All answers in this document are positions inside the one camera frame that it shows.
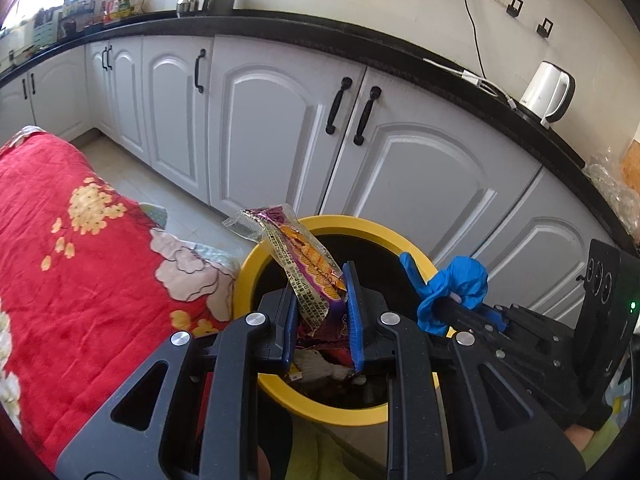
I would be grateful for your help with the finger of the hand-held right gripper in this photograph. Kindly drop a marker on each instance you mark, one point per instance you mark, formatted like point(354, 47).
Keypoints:
point(415, 270)
point(475, 317)

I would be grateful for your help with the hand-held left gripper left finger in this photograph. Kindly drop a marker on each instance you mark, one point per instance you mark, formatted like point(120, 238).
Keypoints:
point(289, 335)

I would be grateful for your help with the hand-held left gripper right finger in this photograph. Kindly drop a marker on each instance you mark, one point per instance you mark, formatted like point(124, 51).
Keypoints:
point(354, 325)

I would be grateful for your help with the blue glove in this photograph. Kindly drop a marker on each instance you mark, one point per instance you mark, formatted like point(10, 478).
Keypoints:
point(460, 280)

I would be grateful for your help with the purple snack wrapper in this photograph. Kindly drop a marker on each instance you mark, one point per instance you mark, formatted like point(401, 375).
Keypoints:
point(305, 260)

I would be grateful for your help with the yellow-rimmed black bin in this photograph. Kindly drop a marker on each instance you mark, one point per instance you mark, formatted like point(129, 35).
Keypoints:
point(325, 410)

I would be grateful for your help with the person's right forearm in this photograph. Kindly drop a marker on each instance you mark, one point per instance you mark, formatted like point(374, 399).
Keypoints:
point(582, 440)

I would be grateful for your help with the person's yellow-green garment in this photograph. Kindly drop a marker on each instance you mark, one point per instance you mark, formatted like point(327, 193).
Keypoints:
point(340, 455)

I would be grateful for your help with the clear plastic bags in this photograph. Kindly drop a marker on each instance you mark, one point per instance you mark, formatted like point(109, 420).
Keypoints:
point(610, 185)

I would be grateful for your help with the red floral blanket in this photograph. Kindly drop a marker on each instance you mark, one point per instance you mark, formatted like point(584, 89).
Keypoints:
point(100, 310)

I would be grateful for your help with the white lower cabinets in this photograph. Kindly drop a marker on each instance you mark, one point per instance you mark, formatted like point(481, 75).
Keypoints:
point(280, 125)

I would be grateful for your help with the white electric kettle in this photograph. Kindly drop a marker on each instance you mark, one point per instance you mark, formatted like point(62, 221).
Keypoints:
point(545, 92)

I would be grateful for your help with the steel teapot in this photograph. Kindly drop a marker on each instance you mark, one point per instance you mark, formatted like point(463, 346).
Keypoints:
point(188, 4)

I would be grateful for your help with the row of condiment bottles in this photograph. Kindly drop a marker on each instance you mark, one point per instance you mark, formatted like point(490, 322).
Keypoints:
point(122, 7)

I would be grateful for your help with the teal countertop rack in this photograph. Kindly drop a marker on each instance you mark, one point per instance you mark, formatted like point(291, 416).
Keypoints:
point(44, 35)

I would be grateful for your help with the black wall hook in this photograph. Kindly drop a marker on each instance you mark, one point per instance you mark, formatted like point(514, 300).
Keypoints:
point(545, 28)
point(514, 6)

